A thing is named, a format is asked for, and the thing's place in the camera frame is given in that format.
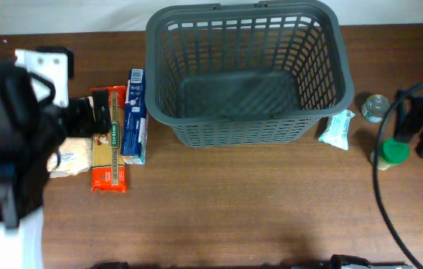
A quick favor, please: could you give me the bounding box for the beige grain bag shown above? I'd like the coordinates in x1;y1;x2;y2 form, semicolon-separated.
46;96;94;179

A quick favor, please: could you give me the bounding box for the blue cardboard box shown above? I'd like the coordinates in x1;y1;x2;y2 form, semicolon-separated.
121;69;148;164

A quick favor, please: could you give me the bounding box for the orange spaghetti packet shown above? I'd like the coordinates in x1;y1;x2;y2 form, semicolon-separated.
90;85;128;193

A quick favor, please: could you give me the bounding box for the grey plastic shopping basket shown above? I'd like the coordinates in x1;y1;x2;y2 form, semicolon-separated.
145;1;354;147

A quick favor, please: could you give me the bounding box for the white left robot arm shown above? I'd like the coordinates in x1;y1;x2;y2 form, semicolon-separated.
0;46;111;268

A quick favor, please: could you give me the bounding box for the white green wrapped snack pack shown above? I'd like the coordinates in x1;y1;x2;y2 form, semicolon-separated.
318;109;355;150

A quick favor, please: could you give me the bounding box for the small metal tin can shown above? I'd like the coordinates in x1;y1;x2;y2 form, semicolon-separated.
361;94;390;123

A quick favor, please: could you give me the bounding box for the green lid glass jar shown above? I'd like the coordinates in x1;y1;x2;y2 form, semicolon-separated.
377;137;410;170

